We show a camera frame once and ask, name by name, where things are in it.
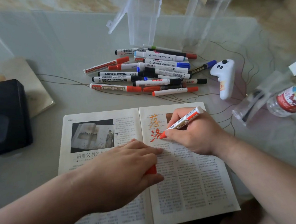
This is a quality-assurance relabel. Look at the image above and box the white handheld controller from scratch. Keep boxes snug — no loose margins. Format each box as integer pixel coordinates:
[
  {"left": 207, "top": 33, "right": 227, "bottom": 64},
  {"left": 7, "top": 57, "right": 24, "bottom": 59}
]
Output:
[{"left": 209, "top": 58, "right": 239, "bottom": 102}]

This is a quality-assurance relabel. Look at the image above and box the red whiteboard marker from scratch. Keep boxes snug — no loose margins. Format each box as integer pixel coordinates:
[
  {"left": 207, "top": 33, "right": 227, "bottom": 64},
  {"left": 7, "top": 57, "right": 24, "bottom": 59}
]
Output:
[{"left": 156, "top": 106, "right": 207, "bottom": 140}]

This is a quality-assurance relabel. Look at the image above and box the red marker cap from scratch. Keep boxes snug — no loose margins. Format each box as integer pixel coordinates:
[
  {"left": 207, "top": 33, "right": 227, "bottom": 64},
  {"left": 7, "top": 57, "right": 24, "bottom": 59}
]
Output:
[{"left": 143, "top": 164, "right": 158, "bottom": 176}]

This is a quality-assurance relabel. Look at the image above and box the beige notebook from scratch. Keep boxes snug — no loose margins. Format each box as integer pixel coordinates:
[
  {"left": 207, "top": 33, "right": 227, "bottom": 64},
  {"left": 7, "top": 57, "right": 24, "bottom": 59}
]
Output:
[{"left": 0, "top": 53, "right": 57, "bottom": 122}]

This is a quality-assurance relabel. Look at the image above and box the pile of whiteboard markers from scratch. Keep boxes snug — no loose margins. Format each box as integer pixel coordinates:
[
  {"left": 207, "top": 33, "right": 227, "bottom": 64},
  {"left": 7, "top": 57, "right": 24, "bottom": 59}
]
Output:
[{"left": 82, "top": 38, "right": 220, "bottom": 103}]

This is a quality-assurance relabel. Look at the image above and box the tall clear plastic cylinder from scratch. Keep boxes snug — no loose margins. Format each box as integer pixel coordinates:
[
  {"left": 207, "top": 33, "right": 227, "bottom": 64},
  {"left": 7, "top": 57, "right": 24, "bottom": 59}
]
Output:
[{"left": 178, "top": 0, "right": 244, "bottom": 57}]

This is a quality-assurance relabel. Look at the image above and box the red label water bottle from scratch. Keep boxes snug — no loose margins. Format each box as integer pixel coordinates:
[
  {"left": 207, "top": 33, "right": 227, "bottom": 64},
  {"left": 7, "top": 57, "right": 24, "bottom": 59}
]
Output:
[{"left": 264, "top": 77, "right": 296, "bottom": 119}]

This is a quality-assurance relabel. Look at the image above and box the black tissue box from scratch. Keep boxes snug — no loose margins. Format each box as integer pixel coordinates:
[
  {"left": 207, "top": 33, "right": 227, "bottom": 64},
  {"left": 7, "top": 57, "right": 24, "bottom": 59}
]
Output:
[{"left": 0, "top": 78, "right": 35, "bottom": 156}]

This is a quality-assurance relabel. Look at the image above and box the magazine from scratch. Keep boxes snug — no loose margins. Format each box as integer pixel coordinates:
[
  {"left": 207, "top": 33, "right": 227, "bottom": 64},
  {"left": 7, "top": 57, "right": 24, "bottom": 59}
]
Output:
[{"left": 39, "top": 99, "right": 243, "bottom": 224}]

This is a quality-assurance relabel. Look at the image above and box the person's left forearm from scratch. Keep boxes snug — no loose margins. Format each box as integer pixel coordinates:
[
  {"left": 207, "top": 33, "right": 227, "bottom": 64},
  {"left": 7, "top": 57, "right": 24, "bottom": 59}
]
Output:
[{"left": 0, "top": 167, "right": 96, "bottom": 224}]

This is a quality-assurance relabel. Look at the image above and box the person's right forearm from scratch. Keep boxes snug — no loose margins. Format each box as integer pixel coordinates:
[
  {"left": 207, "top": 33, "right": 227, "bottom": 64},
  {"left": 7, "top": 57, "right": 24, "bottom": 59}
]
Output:
[{"left": 213, "top": 130, "right": 296, "bottom": 224}]

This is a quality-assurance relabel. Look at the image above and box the person's left hand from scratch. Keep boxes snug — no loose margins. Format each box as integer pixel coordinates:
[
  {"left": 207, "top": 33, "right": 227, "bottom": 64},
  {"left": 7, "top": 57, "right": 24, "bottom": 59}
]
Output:
[{"left": 82, "top": 136, "right": 169, "bottom": 214}]

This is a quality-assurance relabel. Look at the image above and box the person's right hand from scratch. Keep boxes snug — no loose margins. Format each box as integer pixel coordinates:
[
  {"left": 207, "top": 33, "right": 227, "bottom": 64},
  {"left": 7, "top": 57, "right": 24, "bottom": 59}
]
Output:
[{"left": 162, "top": 103, "right": 234, "bottom": 162}]

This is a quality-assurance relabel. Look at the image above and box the clear plastic box with lid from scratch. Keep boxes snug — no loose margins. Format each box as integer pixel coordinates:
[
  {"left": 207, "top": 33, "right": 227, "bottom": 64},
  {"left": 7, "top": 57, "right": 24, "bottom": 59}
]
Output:
[{"left": 104, "top": 0, "right": 167, "bottom": 51}]

